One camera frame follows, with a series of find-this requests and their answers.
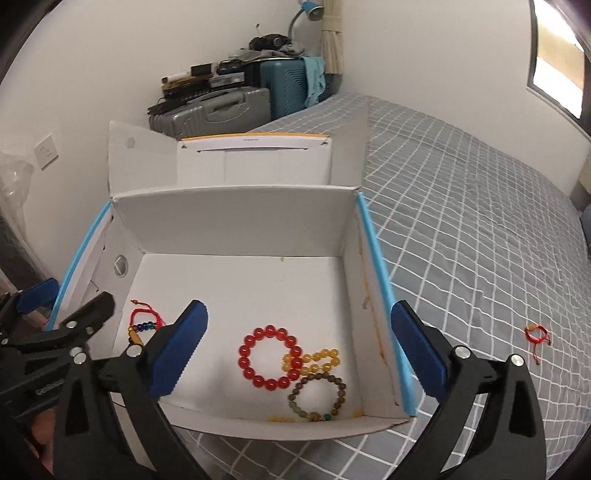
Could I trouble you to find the beige curtain left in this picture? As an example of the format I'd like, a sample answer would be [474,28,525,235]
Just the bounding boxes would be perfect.
[321,0,345,75]

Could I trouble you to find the teal suitcase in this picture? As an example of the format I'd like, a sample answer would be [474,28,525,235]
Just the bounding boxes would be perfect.
[242,56,329,120]

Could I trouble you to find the grey hard case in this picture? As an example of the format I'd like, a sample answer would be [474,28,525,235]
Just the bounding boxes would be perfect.
[148,87,271,140]

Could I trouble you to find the teal cloth on suitcase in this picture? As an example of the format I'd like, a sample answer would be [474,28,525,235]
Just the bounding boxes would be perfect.
[303,56,325,108]

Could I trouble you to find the white cardboard box blue rim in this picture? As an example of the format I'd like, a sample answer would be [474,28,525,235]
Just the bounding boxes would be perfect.
[49,97,416,441]

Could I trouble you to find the brown green bead bracelet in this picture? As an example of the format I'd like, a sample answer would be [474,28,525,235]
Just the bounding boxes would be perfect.
[287,372,348,423]

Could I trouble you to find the red cord bracelet gold tube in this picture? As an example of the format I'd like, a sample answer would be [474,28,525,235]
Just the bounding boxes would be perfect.
[127,299,165,345]

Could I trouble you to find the yellow amber bead bracelet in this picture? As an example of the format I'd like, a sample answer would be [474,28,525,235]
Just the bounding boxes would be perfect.
[280,343,342,379]

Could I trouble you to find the red bead bracelet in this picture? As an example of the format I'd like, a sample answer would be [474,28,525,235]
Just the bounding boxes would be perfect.
[236,324,304,391]

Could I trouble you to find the black items pile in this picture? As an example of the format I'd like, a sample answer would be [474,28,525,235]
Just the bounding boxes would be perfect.
[147,34,305,116]

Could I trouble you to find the dark framed window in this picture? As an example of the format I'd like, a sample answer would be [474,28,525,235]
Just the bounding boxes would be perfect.
[528,0,590,134]

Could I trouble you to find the grey checked bed sheet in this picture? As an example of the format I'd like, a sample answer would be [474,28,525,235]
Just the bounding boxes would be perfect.
[170,91,591,480]

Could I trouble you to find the blue desk lamp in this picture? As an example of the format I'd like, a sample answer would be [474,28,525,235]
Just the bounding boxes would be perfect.
[287,1,325,44]

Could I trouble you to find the white wall switch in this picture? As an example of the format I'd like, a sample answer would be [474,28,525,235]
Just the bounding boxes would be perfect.
[34,135,59,170]

